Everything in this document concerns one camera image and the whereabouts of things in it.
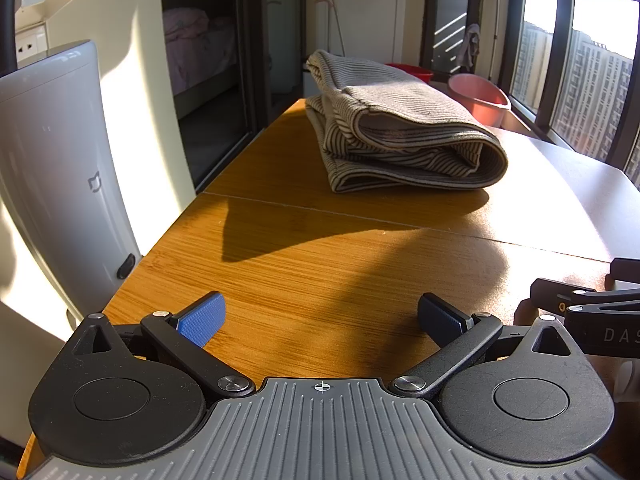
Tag beige striped garment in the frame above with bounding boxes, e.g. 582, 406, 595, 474
305, 50, 509, 194

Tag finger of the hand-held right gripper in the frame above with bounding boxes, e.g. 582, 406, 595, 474
611, 258, 640, 283
530, 278, 598, 318

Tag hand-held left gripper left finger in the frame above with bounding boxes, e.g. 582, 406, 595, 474
62, 291, 256, 399

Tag bed with pink bedding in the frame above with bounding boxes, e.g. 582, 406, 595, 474
162, 8, 238, 117

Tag dark sliding door frame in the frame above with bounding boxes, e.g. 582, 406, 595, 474
235, 0, 307, 128

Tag white wall socket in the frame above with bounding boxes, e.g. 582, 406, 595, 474
15, 27, 48, 58

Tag pink plastic basin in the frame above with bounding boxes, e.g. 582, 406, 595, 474
447, 74, 512, 128

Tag red plastic bucket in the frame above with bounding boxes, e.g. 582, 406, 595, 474
385, 62, 433, 86

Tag broom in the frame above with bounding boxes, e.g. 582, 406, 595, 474
327, 0, 346, 57

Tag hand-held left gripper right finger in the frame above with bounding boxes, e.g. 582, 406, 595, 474
392, 292, 584, 401

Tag white air purifier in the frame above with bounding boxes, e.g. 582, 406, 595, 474
0, 40, 143, 322

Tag apartment buildings outside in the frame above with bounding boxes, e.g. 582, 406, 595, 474
512, 0, 640, 161

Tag dark framed glass door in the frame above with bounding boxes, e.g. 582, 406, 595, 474
422, 0, 486, 81

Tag hanging grey cloth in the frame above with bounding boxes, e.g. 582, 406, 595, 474
460, 23, 481, 70

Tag black window frame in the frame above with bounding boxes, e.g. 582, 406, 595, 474
510, 0, 640, 186

